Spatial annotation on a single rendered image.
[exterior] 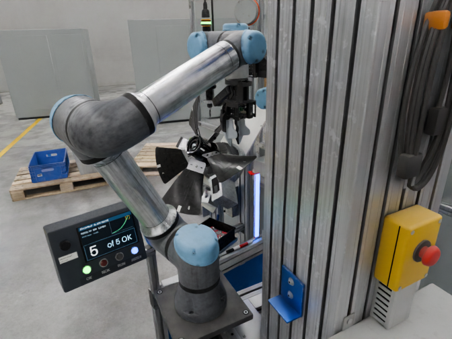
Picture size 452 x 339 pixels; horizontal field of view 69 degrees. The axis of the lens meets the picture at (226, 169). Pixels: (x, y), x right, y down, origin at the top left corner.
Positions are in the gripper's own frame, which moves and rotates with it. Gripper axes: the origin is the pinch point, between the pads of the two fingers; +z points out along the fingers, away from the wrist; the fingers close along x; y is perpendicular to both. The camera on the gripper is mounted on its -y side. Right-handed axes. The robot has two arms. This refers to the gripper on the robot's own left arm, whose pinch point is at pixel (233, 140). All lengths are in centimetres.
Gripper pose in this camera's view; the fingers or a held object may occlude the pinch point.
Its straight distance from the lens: 108.3
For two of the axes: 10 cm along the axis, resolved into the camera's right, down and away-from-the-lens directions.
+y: 6.0, 2.9, -7.4
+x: 8.0, -2.5, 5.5
